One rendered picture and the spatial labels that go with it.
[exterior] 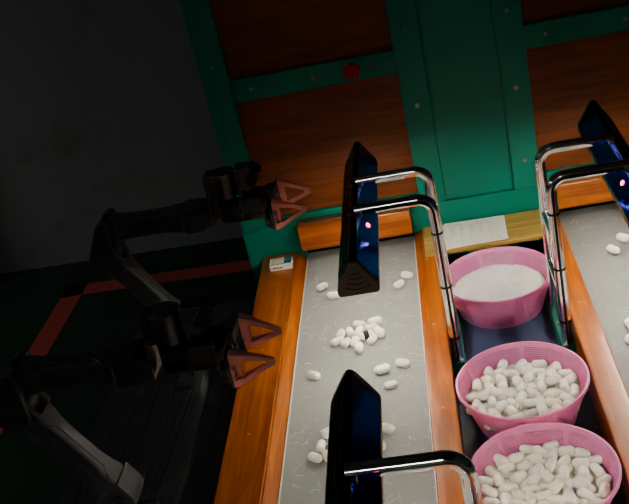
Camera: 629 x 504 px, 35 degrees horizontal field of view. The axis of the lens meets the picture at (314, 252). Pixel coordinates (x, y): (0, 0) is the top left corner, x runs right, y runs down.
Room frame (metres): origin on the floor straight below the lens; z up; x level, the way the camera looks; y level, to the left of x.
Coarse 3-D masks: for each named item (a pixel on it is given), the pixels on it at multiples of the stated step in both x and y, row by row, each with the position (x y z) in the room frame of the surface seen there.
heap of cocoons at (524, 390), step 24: (504, 360) 1.74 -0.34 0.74; (480, 384) 1.68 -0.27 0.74; (504, 384) 1.66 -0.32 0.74; (528, 384) 1.65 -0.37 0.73; (552, 384) 1.64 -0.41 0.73; (576, 384) 1.62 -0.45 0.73; (480, 408) 1.59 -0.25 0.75; (504, 408) 1.59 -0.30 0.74; (528, 408) 1.59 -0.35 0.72; (552, 408) 1.56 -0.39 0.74; (576, 408) 1.54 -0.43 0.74
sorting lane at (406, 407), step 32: (320, 256) 2.42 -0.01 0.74; (384, 256) 2.34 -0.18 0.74; (384, 288) 2.17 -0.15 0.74; (416, 288) 2.13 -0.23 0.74; (320, 320) 2.09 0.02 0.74; (352, 320) 2.05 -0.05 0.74; (384, 320) 2.02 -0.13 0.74; (416, 320) 1.98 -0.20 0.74; (320, 352) 1.94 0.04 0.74; (352, 352) 1.91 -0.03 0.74; (384, 352) 1.88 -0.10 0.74; (416, 352) 1.85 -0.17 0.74; (320, 384) 1.82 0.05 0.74; (416, 384) 1.73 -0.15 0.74; (288, 416) 1.72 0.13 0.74; (320, 416) 1.70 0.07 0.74; (384, 416) 1.65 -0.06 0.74; (416, 416) 1.62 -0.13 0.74; (288, 448) 1.62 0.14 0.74; (416, 448) 1.53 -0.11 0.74; (288, 480) 1.52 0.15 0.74; (320, 480) 1.50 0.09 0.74; (384, 480) 1.46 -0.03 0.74; (416, 480) 1.44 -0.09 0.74
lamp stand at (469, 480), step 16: (336, 464) 1.07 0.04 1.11; (352, 464) 1.05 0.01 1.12; (368, 464) 1.04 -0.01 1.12; (384, 464) 1.03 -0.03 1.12; (400, 464) 1.03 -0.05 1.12; (416, 464) 1.02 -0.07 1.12; (432, 464) 1.02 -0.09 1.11; (448, 464) 1.02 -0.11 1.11; (464, 464) 1.02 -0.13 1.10; (336, 480) 1.04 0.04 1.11; (352, 480) 1.03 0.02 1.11; (464, 480) 1.02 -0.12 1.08; (464, 496) 1.02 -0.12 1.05; (480, 496) 1.02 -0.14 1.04
